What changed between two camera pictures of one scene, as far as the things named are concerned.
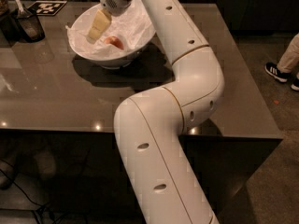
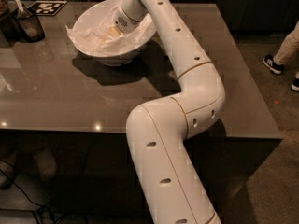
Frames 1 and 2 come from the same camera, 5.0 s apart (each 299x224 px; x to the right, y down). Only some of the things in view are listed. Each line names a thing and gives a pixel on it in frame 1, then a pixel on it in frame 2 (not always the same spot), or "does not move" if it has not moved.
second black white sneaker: x=295 y=84 does not move
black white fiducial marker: x=46 y=7 does not move
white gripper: x=112 y=4 -> x=123 y=22
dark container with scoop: x=24 y=25 does not move
